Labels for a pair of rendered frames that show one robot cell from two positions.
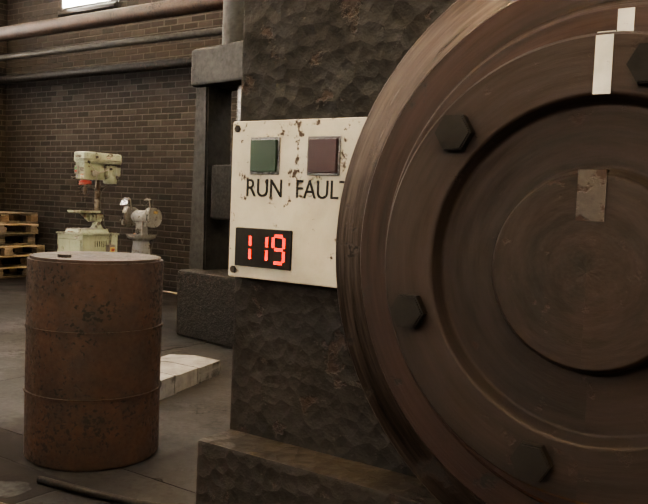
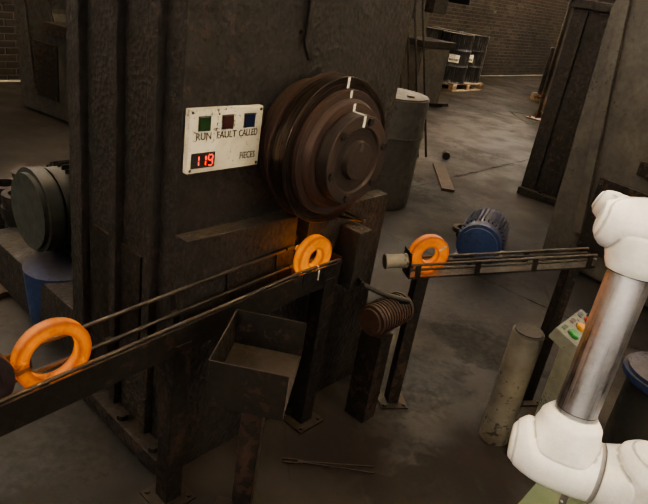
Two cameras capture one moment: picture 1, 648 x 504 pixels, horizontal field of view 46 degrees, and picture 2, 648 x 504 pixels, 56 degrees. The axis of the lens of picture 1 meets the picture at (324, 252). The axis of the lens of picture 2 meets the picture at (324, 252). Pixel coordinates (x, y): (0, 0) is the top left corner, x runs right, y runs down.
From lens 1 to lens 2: 174 cm
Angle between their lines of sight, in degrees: 84
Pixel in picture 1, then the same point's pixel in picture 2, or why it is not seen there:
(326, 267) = (226, 161)
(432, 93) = (315, 118)
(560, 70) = (359, 123)
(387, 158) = (304, 136)
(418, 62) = (307, 108)
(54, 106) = not seen: outside the picture
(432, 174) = (337, 146)
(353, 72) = (231, 87)
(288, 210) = (213, 143)
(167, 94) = not seen: outside the picture
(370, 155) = (294, 134)
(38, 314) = not seen: outside the picture
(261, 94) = (194, 95)
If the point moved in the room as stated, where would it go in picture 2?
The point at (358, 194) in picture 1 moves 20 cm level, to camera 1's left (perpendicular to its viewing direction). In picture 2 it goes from (290, 145) to (274, 163)
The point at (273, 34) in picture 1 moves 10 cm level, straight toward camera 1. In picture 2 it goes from (200, 69) to (237, 75)
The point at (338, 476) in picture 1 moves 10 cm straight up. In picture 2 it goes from (238, 228) to (241, 198)
